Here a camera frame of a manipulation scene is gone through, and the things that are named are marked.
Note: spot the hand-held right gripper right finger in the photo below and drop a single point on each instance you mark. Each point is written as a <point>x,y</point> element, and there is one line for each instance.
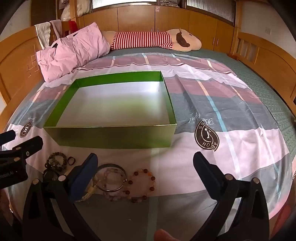
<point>205,170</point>

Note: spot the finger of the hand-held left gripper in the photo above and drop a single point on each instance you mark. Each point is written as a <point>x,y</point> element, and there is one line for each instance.
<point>7,137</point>
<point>30,148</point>

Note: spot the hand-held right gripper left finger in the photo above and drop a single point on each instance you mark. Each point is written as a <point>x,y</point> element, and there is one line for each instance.
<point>85,177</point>

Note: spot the dark metal bangle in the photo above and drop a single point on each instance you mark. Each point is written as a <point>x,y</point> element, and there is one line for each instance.
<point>111,165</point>

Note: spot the green cardboard box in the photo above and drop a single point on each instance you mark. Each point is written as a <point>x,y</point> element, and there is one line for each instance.
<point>115,139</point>

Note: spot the person's right hand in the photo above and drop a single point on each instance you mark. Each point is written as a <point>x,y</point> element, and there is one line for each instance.
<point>165,236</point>

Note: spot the printed plaid duvet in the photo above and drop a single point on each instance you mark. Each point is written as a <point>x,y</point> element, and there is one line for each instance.
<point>231,115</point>

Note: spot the wooden headboard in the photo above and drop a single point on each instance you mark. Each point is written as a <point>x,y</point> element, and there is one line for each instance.
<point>18,69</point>

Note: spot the green bed mat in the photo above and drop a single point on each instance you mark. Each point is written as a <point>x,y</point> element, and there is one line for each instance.
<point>266,88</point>

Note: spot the white garment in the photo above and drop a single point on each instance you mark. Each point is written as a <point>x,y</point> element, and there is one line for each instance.
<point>42,32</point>

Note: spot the pink pillow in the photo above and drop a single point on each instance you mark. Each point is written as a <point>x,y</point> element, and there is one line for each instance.
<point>76,46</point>

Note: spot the pink garment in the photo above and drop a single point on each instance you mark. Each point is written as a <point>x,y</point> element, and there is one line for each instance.
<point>56,27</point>

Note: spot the wooden footboard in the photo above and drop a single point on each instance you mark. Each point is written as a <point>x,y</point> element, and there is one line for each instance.
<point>277,60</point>

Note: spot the striped plush toy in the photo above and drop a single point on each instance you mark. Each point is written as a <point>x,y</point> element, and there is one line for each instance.
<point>143,39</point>

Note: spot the white plastic bag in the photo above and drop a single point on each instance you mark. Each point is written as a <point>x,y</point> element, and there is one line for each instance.
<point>84,7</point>

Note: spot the window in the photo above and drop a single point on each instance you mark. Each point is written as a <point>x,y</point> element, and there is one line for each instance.
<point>215,9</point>

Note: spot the wall socket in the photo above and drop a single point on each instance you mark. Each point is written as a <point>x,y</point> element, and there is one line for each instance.
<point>268,30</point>

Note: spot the wooden wall cabinets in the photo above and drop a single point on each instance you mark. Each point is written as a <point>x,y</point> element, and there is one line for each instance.
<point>138,18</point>

